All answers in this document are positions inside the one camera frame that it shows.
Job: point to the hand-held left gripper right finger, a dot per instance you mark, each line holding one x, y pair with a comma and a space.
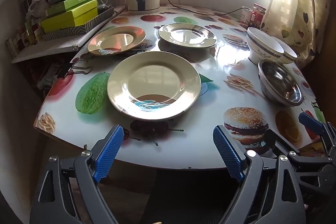
228, 153

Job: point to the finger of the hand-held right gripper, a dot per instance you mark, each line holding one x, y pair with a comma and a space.
275, 140
312, 124

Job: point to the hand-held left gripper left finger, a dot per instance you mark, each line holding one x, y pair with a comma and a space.
109, 153

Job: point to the stainless steel bowl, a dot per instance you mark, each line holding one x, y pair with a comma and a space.
284, 104
281, 82

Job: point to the white bowl with blue band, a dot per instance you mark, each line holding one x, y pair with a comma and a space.
262, 43
288, 52

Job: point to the cream plate with blue motif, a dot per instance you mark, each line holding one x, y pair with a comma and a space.
155, 82
186, 35
115, 40

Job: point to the brown wooden cabinet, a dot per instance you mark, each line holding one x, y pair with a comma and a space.
320, 87

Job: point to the food print tablecloth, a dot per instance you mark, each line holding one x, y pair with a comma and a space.
199, 121

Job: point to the black binder clip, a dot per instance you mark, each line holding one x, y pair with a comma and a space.
65, 70

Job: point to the red-lid sauce jar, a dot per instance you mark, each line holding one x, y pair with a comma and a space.
258, 16

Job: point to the white shelf board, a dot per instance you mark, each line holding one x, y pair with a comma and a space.
44, 50

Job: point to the cream heart-print curtain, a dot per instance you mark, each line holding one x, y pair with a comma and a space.
296, 3

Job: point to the white plastic container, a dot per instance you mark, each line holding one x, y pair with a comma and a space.
246, 16

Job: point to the zigzag patterned tray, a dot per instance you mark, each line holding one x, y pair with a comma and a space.
65, 34

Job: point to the large green box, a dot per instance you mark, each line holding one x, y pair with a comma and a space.
68, 20

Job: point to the clear glass jar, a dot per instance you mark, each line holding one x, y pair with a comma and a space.
105, 6

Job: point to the white kettle base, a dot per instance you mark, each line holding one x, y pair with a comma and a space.
144, 11

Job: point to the cluster of small bottles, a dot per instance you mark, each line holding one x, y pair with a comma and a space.
29, 27

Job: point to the flat green box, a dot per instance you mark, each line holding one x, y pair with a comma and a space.
71, 2

